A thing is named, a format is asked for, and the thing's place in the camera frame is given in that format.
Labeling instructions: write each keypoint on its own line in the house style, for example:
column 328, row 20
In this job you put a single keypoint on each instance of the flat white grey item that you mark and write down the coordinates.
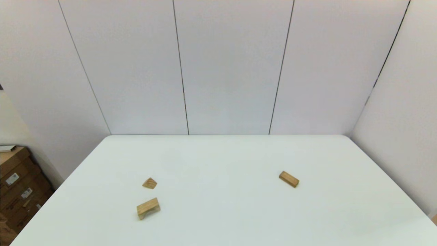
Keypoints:
column 6, row 148

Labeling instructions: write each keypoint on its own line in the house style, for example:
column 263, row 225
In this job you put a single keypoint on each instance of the arched wooden building block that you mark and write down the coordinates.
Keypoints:
column 147, row 206

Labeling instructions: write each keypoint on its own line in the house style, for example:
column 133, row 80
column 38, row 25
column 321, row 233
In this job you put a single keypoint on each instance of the brown cardboard box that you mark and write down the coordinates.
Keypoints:
column 24, row 174
column 36, row 188
column 12, row 157
column 20, row 217

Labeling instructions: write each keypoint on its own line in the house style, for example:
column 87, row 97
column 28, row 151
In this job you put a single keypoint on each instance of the rectangular wooden building block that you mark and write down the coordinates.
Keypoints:
column 289, row 179

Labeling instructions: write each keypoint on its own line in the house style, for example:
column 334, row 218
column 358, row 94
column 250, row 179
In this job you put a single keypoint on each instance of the triangular wooden building block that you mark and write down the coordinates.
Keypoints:
column 149, row 183

